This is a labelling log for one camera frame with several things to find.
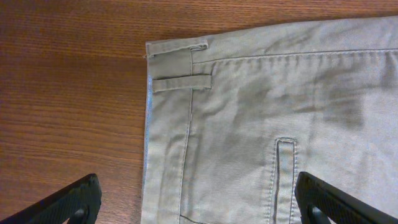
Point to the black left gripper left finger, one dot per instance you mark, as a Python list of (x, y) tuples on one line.
[(78, 203)]

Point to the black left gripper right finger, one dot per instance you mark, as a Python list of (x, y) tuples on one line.
[(322, 203)]

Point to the khaki green shorts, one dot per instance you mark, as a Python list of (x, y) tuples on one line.
[(232, 119)]

